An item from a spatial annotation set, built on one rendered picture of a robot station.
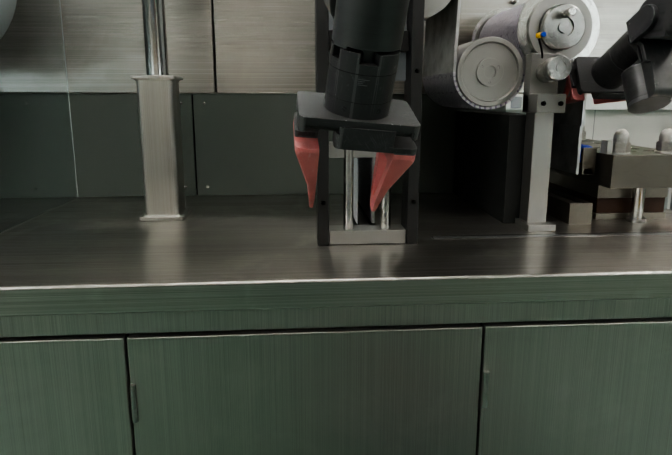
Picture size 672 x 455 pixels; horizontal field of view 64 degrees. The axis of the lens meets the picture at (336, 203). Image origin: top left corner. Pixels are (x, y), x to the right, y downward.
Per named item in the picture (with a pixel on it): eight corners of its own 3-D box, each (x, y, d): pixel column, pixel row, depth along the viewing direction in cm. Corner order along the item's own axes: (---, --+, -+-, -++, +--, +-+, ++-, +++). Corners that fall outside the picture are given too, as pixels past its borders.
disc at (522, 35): (569, 87, 97) (502, 43, 94) (568, 87, 97) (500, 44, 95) (616, 12, 95) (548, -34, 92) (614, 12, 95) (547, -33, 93)
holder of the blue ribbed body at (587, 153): (581, 174, 101) (583, 148, 100) (529, 160, 123) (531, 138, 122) (597, 174, 101) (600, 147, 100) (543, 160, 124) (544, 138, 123)
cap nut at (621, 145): (616, 154, 97) (618, 129, 96) (604, 152, 101) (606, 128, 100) (635, 154, 98) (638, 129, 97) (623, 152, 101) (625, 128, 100)
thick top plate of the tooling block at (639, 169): (610, 188, 97) (613, 154, 96) (520, 162, 136) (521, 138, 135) (694, 187, 98) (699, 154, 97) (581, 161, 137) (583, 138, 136)
